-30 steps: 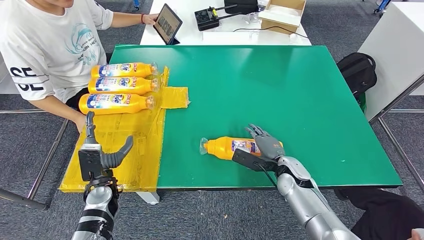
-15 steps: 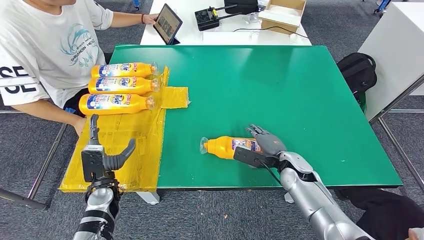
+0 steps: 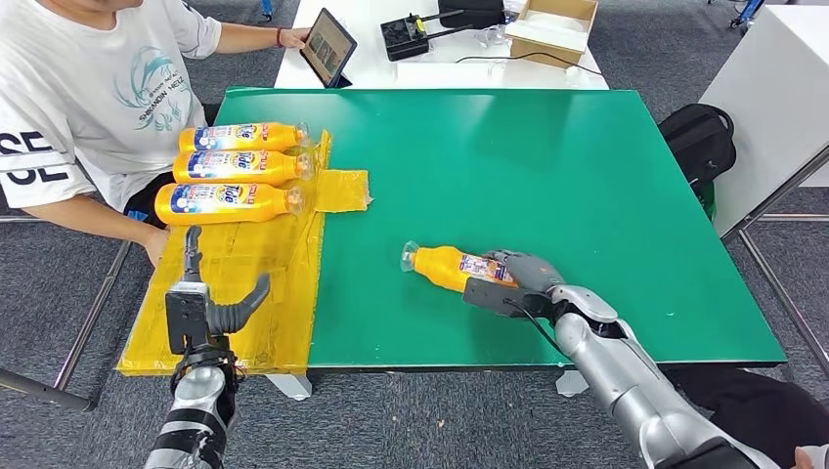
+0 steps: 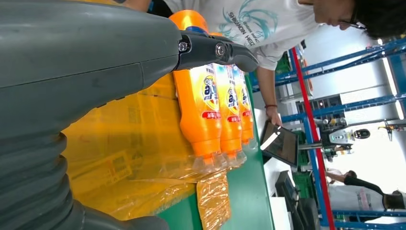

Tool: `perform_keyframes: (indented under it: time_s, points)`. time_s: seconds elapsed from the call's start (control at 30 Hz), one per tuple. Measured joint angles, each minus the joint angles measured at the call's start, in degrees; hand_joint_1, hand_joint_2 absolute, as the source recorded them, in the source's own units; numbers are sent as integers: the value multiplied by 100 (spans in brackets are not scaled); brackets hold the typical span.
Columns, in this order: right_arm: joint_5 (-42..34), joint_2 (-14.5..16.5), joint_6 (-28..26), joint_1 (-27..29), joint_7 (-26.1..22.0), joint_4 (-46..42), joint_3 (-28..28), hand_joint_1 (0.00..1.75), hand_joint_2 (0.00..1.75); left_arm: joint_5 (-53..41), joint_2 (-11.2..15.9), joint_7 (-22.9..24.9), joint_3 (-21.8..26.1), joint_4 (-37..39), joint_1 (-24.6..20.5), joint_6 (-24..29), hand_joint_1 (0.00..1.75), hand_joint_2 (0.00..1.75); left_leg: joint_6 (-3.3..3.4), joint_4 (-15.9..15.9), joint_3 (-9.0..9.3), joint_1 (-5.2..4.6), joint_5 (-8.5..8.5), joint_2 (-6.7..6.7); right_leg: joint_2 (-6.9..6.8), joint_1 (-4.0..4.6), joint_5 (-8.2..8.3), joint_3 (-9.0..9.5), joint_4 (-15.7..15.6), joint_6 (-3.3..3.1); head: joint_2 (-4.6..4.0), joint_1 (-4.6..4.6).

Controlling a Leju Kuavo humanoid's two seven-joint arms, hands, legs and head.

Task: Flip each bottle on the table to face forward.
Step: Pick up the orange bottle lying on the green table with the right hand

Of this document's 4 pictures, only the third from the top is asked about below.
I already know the black backpack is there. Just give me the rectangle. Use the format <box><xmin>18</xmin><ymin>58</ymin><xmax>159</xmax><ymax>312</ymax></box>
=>
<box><xmin>658</xmin><ymin>103</ymin><xmax>738</xmax><ymax>195</ymax></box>

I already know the yellow taped cardboard mat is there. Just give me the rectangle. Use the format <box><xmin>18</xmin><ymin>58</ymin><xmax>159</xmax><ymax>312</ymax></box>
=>
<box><xmin>116</xmin><ymin>129</ymin><xmax>373</xmax><ymax>378</ymax></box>

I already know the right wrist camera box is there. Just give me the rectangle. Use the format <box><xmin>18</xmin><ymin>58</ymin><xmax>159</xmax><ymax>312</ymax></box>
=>
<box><xmin>461</xmin><ymin>277</ymin><xmax>553</xmax><ymax>320</ymax></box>

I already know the person's right hand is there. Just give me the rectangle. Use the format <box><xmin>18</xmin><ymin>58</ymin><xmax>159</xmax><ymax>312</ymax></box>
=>
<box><xmin>142</xmin><ymin>226</ymin><xmax>172</xmax><ymax>268</ymax></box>

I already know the open cardboard box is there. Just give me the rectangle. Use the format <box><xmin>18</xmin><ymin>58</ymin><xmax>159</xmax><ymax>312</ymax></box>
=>
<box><xmin>504</xmin><ymin>0</ymin><xmax>600</xmax><ymax>70</ymax></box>

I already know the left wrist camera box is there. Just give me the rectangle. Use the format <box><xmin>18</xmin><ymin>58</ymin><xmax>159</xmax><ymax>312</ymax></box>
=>
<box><xmin>164</xmin><ymin>282</ymin><xmax>210</xmax><ymax>356</ymax></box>

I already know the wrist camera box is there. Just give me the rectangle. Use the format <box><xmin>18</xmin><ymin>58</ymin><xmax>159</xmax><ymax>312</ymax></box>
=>
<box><xmin>461</xmin><ymin>277</ymin><xmax>553</xmax><ymax>320</ymax></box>
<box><xmin>164</xmin><ymin>282</ymin><xmax>210</xmax><ymax>356</ymax></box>

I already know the black bag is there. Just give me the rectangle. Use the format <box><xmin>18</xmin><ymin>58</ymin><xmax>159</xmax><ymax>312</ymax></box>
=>
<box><xmin>438</xmin><ymin>0</ymin><xmax>508</xmax><ymax>30</ymax></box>

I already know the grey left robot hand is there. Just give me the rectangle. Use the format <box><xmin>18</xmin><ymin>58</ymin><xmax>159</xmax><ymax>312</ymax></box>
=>
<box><xmin>181</xmin><ymin>225</ymin><xmax>272</xmax><ymax>338</ymax></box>

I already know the black remote with antennas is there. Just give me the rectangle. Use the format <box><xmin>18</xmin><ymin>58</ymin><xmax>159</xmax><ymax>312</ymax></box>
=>
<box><xmin>379</xmin><ymin>9</ymin><xmax>479</xmax><ymax>64</ymax></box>

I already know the metal table frame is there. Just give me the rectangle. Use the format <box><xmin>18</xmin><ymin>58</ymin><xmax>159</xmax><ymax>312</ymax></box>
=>
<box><xmin>0</xmin><ymin>213</ymin><xmax>134</xmax><ymax>413</ymax></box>
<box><xmin>720</xmin><ymin>147</ymin><xmax>829</xmax><ymax>377</ymax></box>

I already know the blue metal stand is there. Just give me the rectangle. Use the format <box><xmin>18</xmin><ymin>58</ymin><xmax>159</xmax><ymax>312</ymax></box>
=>
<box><xmin>709</xmin><ymin>0</ymin><xmax>766</xmax><ymax>30</ymax></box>

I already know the clear plastic wrap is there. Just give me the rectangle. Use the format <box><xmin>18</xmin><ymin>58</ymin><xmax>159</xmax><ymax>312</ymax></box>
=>
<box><xmin>474</xmin><ymin>24</ymin><xmax>517</xmax><ymax>48</ymax></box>

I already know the black cable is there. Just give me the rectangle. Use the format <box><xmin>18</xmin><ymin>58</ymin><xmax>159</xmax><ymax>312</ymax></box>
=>
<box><xmin>455</xmin><ymin>51</ymin><xmax>603</xmax><ymax>77</ymax></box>

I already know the person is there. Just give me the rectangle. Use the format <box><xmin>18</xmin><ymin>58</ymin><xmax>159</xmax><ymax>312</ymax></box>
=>
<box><xmin>667</xmin><ymin>365</ymin><xmax>829</xmax><ymax>469</ymax></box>
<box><xmin>0</xmin><ymin>0</ymin><xmax>311</xmax><ymax>268</ymax></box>

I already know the yellow detergent bottle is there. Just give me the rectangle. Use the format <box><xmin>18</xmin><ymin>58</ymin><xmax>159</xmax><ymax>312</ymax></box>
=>
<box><xmin>153</xmin><ymin>182</ymin><xmax>306</xmax><ymax>227</ymax></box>
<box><xmin>172</xmin><ymin>149</ymin><xmax>317</xmax><ymax>187</ymax></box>
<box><xmin>399</xmin><ymin>240</ymin><xmax>521</xmax><ymax>294</ymax></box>
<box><xmin>178</xmin><ymin>121</ymin><xmax>311</xmax><ymax>154</ymax></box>

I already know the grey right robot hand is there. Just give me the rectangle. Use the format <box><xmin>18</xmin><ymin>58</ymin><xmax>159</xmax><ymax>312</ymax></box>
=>
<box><xmin>482</xmin><ymin>248</ymin><xmax>566</xmax><ymax>294</ymax></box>

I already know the black tablet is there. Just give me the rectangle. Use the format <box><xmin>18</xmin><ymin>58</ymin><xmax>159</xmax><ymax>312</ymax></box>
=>
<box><xmin>298</xmin><ymin>7</ymin><xmax>359</xmax><ymax>90</ymax></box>

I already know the green table board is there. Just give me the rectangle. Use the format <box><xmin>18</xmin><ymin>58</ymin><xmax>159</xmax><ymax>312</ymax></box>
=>
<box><xmin>213</xmin><ymin>87</ymin><xmax>788</xmax><ymax>370</ymax></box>

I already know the white table foot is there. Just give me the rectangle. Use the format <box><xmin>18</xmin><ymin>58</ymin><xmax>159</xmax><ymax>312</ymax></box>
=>
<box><xmin>265</xmin><ymin>373</ymin><xmax>314</xmax><ymax>402</ymax></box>
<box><xmin>555</xmin><ymin>369</ymin><xmax>591</xmax><ymax>398</ymax></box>

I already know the white table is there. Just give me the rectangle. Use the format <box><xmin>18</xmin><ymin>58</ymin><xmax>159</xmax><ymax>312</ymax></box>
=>
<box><xmin>274</xmin><ymin>0</ymin><xmax>610</xmax><ymax>92</ymax></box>

